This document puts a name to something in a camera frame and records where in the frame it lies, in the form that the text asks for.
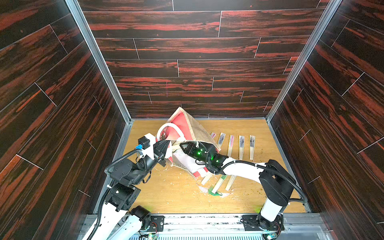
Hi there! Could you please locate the folding fan pink tassel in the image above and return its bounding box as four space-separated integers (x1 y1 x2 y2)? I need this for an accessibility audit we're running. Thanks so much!
227 135 235 157

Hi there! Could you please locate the green folding fan green tassel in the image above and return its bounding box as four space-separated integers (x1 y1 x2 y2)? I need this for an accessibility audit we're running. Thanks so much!
208 175 227 197

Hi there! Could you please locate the folding fan purple print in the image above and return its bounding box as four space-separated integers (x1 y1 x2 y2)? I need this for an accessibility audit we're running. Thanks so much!
239 136 245 160

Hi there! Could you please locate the folding fan dark blue print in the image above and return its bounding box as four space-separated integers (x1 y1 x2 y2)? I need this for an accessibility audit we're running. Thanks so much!
249 135 256 161

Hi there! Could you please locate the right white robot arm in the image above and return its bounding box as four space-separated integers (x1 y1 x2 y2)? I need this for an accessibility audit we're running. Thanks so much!
180 141 306 223

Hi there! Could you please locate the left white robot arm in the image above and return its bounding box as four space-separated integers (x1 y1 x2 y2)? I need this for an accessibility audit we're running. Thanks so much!
83 134 172 240

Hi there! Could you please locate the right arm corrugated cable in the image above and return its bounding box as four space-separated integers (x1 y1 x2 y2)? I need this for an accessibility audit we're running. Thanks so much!
194 140 309 211

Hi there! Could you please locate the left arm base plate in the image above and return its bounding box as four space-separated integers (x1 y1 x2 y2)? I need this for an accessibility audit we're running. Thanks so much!
123 214 166 233

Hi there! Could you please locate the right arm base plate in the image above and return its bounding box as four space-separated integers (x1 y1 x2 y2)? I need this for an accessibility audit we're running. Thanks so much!
240 214 285 232

